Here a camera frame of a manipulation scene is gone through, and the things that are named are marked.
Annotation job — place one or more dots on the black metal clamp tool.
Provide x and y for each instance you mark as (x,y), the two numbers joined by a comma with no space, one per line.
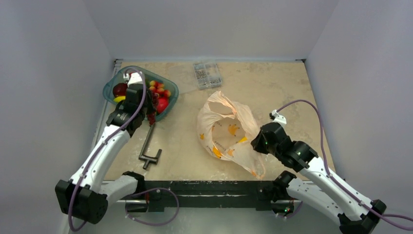
(143,156)

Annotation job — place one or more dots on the dark red fake apple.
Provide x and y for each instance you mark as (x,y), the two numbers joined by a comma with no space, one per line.
(119,90)

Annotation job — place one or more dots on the red yellow fake cherry bunch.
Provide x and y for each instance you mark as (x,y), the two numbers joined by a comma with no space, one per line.
(158,88)

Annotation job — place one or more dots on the clear screw organizer box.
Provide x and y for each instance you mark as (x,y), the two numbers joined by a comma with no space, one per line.
(207,74)

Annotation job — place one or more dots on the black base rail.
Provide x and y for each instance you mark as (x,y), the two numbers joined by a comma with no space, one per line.
(258,195)

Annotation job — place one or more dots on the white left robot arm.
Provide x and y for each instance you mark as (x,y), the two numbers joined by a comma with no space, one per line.
(84,196)

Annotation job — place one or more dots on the dark purple fake grapes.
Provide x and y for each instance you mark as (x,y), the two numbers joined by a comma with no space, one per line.
(152,108)

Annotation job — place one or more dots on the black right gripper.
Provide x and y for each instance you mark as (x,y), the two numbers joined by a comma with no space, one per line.
(260,144)

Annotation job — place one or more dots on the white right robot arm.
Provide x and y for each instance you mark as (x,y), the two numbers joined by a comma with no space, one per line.
(326,192)

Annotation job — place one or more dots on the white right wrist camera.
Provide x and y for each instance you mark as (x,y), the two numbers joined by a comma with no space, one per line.
(278,118)

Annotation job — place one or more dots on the teal plastic tray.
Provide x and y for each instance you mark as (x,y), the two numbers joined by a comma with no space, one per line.
(171,91)

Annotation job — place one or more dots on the yellow fake banana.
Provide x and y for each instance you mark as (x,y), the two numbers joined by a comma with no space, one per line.
(119,99)

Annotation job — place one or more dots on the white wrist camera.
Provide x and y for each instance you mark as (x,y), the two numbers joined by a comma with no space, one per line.
(278,118)
(132,78)

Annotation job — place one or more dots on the translucent orange plastic bag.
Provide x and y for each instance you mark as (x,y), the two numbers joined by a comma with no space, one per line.
(226,129)

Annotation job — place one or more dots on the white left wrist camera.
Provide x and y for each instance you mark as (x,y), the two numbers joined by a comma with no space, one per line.
(132,78)

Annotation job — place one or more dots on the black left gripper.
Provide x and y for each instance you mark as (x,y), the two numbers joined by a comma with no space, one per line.
(150,106)

